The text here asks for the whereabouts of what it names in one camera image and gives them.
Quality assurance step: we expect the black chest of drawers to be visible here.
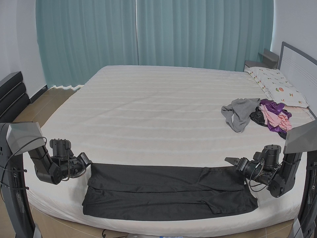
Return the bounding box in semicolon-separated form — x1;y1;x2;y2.
0;71;30;123

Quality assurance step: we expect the blue-green curtain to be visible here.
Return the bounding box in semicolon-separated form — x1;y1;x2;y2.
35;0;138;89
136;0;274;71

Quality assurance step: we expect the black T-shirt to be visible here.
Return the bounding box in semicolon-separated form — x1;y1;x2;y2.
82;163;259;220

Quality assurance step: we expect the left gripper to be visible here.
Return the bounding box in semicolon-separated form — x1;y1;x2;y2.
67;152;93;178

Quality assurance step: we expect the white printed pillow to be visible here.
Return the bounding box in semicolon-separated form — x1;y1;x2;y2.
244;66;310;108

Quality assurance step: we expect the bed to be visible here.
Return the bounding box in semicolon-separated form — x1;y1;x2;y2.
25;41;317;235

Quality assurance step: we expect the grey garment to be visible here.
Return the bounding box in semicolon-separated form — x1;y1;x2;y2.
221;98;262;134

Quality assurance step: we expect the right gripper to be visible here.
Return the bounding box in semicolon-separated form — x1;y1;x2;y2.
224;157;261;181

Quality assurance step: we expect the pile of clothes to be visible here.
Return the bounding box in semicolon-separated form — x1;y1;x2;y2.
249;99;293;140

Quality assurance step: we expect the grey bedside table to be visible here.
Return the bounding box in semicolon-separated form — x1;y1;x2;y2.
244;48;280;71

